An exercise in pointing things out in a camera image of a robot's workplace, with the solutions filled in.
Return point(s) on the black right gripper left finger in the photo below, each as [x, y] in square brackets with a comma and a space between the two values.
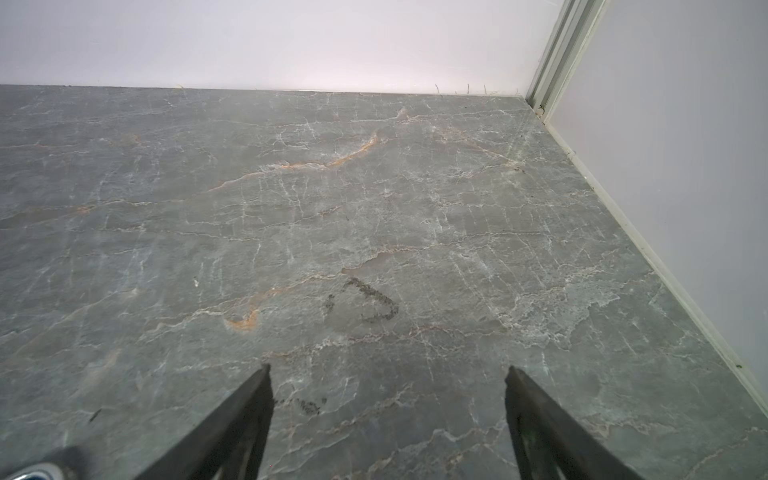
[229, 443]

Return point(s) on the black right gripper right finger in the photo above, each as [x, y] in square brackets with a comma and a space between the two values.
[548, 442]

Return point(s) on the aluminium frame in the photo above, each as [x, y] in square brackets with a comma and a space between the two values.
[573, 29]

